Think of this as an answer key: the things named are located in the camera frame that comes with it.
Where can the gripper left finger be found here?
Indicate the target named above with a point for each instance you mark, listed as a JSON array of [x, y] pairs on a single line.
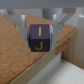
[[20, 23]]

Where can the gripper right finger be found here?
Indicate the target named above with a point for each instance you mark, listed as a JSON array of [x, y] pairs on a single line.
[[57, 23]]

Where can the purple block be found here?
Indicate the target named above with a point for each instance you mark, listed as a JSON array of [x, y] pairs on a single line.
[[39, 37]]

